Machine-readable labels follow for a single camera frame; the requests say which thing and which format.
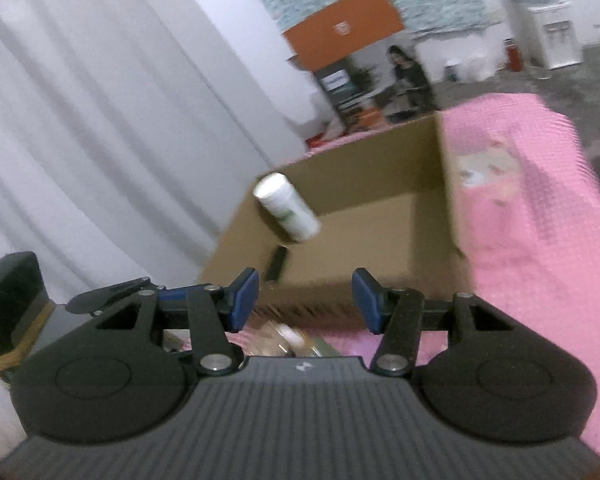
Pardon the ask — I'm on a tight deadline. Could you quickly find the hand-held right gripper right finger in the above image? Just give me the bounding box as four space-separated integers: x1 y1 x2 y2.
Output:
352 268 531 377

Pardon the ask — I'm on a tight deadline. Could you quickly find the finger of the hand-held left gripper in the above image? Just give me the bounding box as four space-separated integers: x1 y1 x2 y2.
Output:
157 283 231 297
66 277 158 315

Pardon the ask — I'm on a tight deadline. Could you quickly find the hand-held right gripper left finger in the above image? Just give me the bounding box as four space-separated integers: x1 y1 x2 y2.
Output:
70 267 259 376

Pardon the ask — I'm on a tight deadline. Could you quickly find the black cylinder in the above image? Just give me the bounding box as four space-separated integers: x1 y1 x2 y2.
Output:
264 245 288 283

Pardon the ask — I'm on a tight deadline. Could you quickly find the brown cardboard box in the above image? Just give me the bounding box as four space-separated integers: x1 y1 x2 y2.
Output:
197 112 486 333

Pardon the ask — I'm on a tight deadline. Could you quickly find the green dropper bottle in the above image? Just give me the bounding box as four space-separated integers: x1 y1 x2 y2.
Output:
275 325 338 358

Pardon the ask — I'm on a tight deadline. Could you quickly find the white bottle with green label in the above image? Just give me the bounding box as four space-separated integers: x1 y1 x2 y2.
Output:
252 172 322 245

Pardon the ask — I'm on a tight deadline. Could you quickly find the red tissue pack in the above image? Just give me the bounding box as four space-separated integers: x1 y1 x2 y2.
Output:
305 130 341 151

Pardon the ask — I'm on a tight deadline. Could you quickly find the pink checked blanket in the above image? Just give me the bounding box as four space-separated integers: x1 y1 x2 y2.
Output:
225 92 600 461

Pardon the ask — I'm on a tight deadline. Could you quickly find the white curtain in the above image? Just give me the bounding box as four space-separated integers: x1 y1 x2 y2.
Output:
0 0 313 461

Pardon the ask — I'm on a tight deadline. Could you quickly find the crumpled white plastic bag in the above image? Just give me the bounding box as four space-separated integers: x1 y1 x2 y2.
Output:
460 50 496 81

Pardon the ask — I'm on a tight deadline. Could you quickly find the orange printed appliance box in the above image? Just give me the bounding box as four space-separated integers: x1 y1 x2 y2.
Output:
282 0 438 131

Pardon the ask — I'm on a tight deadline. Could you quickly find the red flask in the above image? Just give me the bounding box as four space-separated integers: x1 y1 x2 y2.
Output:
504 37 523 73

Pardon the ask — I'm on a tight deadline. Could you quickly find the white water dispenser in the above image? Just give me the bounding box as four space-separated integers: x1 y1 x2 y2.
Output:
527 1 583 70

